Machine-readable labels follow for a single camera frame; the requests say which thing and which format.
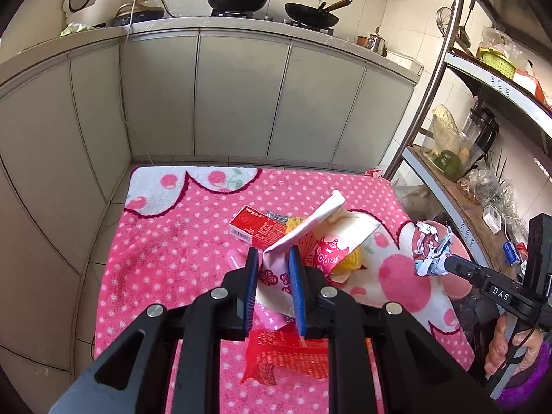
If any white printed paper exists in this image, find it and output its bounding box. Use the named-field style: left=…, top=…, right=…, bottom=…
left=413, top=221, right=453, bottom=277

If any red plastic snack wrapper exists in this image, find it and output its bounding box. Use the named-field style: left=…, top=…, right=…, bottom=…
left=241, top=324, right=329, bottom=386

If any red white paper cup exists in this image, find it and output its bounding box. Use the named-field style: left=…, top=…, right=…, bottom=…
left=256, top=191, right=380, bottom=317

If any red cigarette box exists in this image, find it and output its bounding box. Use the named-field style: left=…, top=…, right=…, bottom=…
left=229, top=206, right=286, bottom=249

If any grey kitchen cabinet counter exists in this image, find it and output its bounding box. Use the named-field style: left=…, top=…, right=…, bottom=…
left=0, top=16, right=424, bottom=371

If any person's right hand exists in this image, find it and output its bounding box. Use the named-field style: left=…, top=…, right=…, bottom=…
left=485, top=313, right=544, bottom=375

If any clear bag of vegetables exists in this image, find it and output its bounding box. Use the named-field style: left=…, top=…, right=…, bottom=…
left=456, top=167, right=528, bottom=236

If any pink polka dot blanket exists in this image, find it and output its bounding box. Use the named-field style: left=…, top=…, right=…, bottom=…
left=92, top=165, right=476, bottom=414

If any yellow foam fruit net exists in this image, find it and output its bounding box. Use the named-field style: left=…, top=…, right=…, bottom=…
left=295, top=223, right=362, bottom=284

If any white plastic sack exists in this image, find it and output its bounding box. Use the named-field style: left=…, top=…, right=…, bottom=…
left=393, top=184, right=442, bottom=221

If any green bell pepper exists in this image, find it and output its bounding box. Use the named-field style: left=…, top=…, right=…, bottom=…
left=433, top=150, right=462, bottom=181

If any glass jar with bread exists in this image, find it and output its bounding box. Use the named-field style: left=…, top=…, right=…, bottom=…
left=422, top=105, right=464, bottom=160

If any black blender jug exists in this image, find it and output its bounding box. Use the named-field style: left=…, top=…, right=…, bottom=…
left=458, top=107, right=500, bottom=172

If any green plastic basket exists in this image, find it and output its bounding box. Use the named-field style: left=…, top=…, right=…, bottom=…
left=477, top=48, right=516, bottom=79

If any metal shelf rack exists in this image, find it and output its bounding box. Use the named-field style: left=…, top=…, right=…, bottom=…
left=385, top=0, right=551, bottom=270

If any steel kettle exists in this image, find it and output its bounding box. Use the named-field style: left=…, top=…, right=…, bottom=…
left=366, top=26, right=386, bottom=56

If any black induction cooker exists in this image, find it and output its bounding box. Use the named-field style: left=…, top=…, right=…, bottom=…
left=111, top=3, right=165, bottom=26

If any right black wok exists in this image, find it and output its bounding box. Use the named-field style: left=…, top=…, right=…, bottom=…
left=284, top=0, right=353, bottom=29

